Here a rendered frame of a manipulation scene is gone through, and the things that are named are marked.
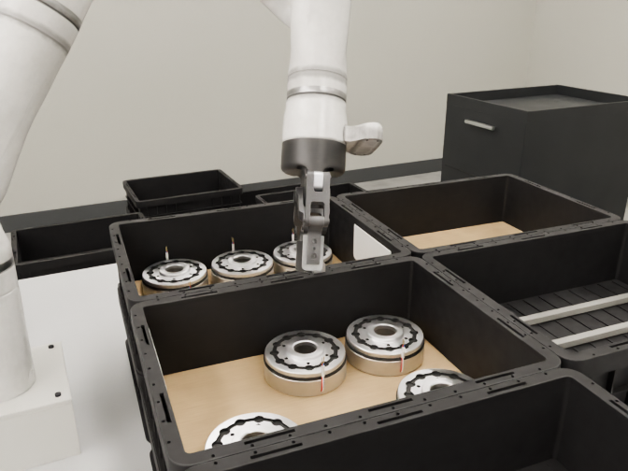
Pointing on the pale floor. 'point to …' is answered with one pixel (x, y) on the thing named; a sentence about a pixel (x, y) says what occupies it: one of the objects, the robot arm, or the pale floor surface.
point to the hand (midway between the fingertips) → (307, 266)
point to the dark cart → (542, 140)
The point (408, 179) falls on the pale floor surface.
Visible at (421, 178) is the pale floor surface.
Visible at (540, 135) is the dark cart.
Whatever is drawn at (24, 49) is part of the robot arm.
